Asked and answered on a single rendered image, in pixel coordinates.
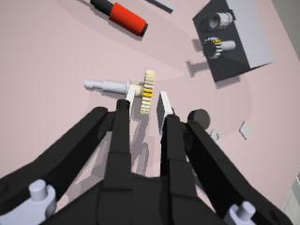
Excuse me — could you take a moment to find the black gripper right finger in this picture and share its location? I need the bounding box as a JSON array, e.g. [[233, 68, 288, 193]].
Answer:
[[157, 91, 293, 225]]

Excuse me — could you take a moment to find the grey flat bar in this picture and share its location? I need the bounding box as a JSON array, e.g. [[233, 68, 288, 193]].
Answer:
[[146, 0, 174, 13]]

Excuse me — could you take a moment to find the red-handled screwdriver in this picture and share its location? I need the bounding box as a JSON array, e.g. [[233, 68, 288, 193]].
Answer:
[[90, 0, 148, 37]]

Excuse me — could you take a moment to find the black cylinder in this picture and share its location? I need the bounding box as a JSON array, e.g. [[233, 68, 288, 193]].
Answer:
[[187, 109, 210, 129]]

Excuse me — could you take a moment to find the grey camshaft with cream gear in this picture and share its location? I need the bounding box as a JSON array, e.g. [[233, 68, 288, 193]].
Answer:
[[84, 70, 155, 115]]

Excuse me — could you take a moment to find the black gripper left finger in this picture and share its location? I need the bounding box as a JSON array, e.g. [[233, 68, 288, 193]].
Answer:
[[0, 86, 136, 225]]

